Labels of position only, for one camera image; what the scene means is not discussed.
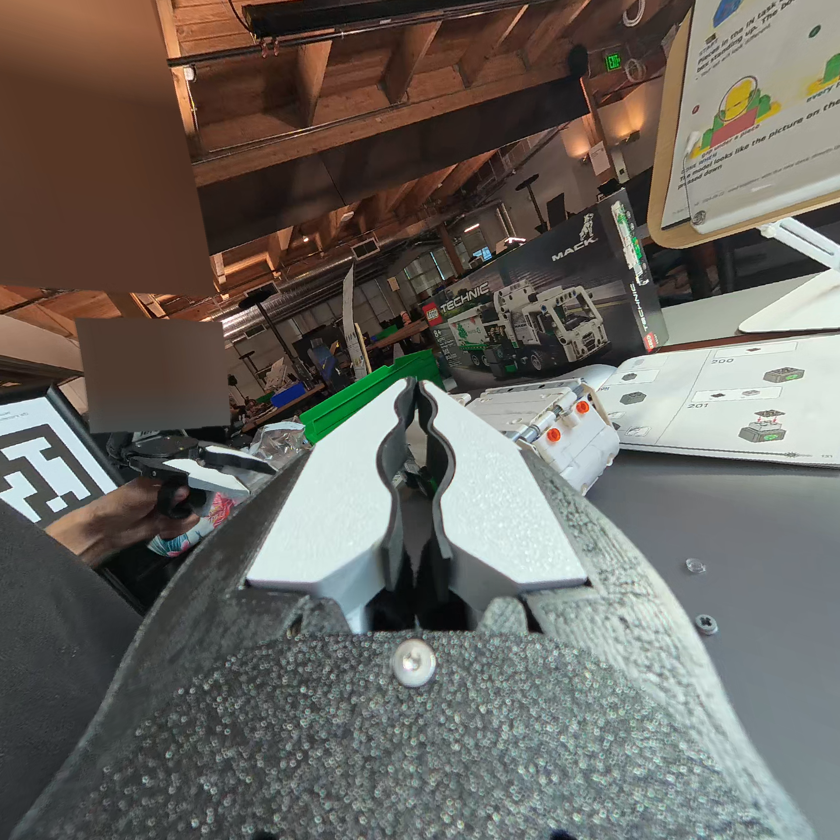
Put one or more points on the lego set box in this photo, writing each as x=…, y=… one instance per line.
x=558, y=282

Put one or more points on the lego instruction booklet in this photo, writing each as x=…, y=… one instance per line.
x=722, y=394

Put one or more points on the green exit sign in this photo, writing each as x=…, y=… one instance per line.
x=613, y=62

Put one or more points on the floral print pouch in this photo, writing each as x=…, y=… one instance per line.
x=210, y=518

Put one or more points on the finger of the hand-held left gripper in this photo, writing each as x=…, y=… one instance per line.
x=229, y=459
x=203, y=474

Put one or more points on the green plastic bin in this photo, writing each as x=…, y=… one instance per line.
x=354, y=407

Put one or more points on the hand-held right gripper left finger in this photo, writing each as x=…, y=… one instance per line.
x=328, y=518

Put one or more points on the wooden instruction board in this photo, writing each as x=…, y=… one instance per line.
x=741, y=98

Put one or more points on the person's left hand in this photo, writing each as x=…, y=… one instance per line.
x=111, y=525

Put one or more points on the clear plastic bag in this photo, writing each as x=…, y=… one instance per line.
x=279, y=443

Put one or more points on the clear round lego stud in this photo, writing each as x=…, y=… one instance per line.
x=695, y=566

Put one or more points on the white board stand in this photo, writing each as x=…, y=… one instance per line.
x=800, y=302

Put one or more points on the white lego truck model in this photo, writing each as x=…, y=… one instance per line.
x=577, y=446

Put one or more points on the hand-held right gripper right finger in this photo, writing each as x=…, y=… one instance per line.
x=505, y=518

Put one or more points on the blue plastic bin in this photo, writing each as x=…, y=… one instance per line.
x=289, y=397

